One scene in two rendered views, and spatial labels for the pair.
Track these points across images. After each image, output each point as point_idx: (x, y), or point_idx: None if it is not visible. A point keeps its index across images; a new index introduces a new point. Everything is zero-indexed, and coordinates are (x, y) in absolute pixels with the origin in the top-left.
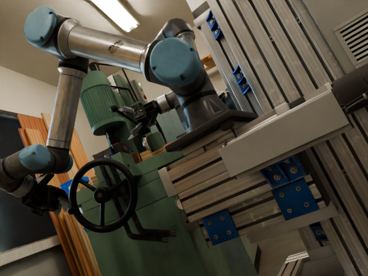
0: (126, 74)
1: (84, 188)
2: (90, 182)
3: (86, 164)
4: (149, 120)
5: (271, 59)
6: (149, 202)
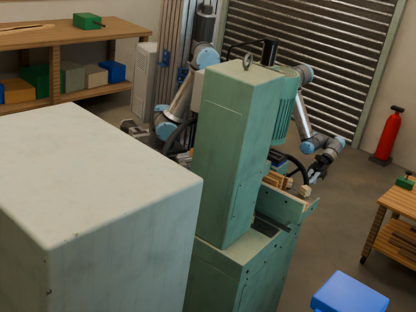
0: (225, 61)
1: (299, 188)
2: (294, 197)
3: (293, 156)
4: None
5: None
6: None
